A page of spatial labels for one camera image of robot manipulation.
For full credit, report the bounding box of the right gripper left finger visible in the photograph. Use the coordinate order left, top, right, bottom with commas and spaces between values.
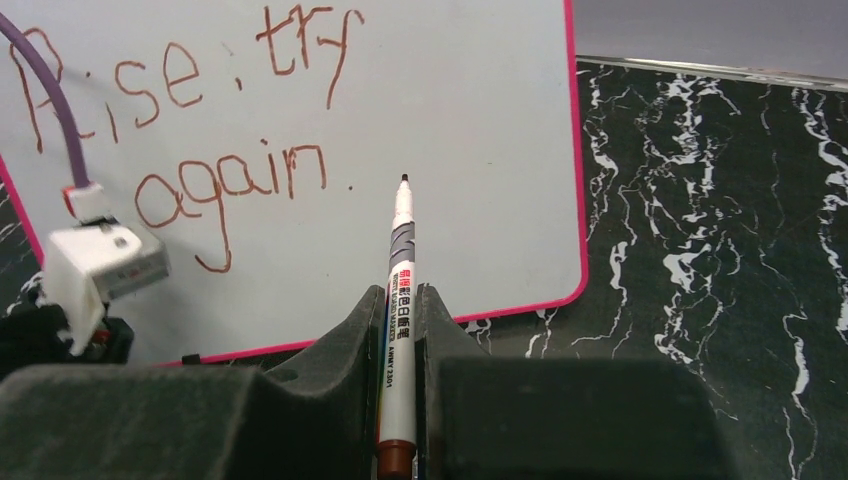
1, 286, 384, 479

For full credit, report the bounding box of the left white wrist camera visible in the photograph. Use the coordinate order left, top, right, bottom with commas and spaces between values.
41, 183, 171, 356

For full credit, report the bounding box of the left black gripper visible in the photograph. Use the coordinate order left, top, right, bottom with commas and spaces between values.
1, 305, 134, 378

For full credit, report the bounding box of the white whiteboard marker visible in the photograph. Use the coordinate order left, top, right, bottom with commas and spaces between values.
375, 174, 417, 479

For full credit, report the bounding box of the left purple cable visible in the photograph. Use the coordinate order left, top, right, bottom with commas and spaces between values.
0, 11, 93, 190

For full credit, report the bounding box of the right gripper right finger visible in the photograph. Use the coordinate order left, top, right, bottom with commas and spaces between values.
416, 285, 739, 479

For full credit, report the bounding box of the pink framed whiteboard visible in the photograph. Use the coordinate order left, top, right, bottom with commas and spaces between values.
1, 1, 588, 364

